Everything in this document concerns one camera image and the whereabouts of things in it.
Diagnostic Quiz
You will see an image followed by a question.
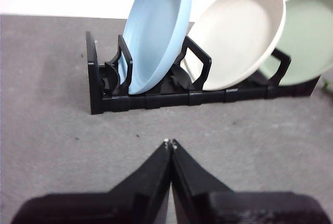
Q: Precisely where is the blue plate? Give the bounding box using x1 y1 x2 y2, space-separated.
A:
121 0 193 95

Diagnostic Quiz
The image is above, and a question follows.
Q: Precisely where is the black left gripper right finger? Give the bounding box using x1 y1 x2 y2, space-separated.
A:
171 138 333 224

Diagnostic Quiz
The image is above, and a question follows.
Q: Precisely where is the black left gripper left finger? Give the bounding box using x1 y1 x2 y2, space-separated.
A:
10 138 172 224

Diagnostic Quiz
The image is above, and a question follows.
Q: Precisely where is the black plate rack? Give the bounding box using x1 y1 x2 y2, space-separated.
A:
85 31 321 115

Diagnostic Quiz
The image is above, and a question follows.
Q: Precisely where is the beige plate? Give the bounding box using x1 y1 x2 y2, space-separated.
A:
185 0 287 91

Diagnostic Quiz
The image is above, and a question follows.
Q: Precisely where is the green plate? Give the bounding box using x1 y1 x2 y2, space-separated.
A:
259 0 333 86

